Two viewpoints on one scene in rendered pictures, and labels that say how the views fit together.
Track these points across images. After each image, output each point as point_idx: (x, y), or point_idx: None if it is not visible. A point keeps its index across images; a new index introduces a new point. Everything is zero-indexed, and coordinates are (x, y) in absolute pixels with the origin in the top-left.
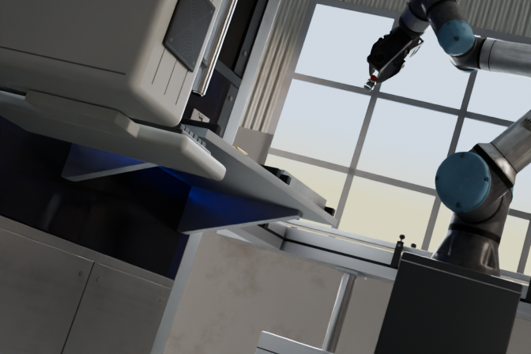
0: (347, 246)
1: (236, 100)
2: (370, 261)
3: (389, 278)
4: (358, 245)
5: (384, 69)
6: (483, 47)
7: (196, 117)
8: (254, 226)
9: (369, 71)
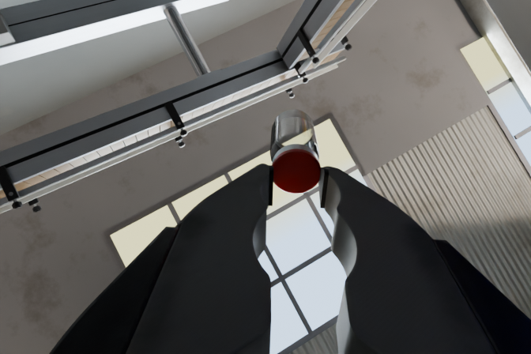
0: (225, 91)
1: None
2: (193, 93)
3: (163, 91)
4: (216, 98)
5: (254, 257)
6: None
7: None
8: (306, 13)
9: (346, 174)
